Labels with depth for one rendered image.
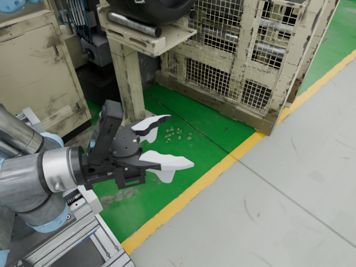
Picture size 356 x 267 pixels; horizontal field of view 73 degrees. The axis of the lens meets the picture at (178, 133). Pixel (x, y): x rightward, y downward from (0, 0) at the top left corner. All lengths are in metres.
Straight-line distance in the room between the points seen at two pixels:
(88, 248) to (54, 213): 0.78
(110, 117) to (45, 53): 1.32
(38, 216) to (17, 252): 0.30
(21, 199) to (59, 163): 0.09
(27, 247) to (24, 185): 0.38
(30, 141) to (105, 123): 0.24
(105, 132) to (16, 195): 0.18
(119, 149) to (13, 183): 0.17
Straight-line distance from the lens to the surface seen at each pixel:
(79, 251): 1.32
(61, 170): 0.44
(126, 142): 0.44
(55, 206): 0.55
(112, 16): 1.44
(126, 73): 1.70
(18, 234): 0.82
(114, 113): 0.38
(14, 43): 1.59
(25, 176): 0.46
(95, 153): 0.42
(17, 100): 1.69
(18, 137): 0.57
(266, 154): 1.90
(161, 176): 0.43
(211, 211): 1.56
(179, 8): 1.29
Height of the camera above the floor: 1.40
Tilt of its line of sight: 46 degrees down
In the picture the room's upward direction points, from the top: straight up
